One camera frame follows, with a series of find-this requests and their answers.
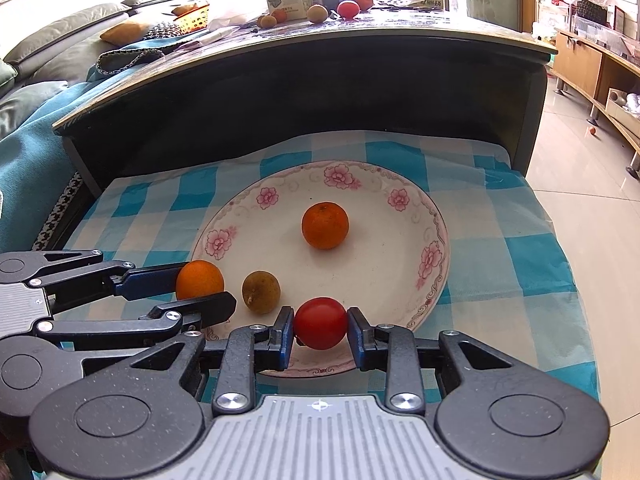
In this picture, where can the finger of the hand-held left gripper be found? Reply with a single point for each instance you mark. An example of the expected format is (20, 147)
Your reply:
(150, 282)
(210, 310)

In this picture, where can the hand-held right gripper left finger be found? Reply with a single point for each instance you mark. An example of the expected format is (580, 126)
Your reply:
(284, 337)

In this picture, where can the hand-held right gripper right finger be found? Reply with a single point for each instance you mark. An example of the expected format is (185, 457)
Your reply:
(358, 340)

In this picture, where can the orange mandarin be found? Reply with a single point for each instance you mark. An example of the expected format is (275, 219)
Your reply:
(200, 280)
(325, 225)

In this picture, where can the red tomato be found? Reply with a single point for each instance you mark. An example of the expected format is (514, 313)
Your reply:
(348, 10)
(320, 323)

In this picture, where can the white floral plate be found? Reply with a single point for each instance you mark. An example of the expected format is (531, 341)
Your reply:
(380, 280)

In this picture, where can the brown-green kiwi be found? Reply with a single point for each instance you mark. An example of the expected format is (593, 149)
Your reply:
(261, 292)

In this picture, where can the teal blanket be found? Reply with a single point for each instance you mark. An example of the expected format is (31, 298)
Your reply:
(30, 160)

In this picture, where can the blue white checked cloth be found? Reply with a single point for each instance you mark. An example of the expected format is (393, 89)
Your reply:
(500, 220)

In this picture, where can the dark two-tier coffee table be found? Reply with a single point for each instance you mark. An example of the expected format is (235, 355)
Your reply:
(300, 85)

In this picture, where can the dark knitted cloth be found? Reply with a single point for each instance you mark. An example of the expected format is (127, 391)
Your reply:
(162, 31)

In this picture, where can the yellow cushion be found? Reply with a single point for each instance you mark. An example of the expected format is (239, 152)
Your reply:
(125, 31)

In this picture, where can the grey sofa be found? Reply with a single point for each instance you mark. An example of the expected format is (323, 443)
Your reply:
(55, 45)

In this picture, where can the orange plastic basket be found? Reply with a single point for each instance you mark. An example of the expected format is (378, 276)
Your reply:
(192, 19)

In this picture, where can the small brown kiwi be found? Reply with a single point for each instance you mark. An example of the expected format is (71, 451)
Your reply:
(266, 21)

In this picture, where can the white plastic bag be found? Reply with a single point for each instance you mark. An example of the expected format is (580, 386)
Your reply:
(232, 7)

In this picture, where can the small red-orange fruit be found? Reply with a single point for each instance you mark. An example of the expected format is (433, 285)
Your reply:
(280, 15)

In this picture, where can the wooden low cabinet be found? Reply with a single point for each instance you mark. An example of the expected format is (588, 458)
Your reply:
(580, 67)

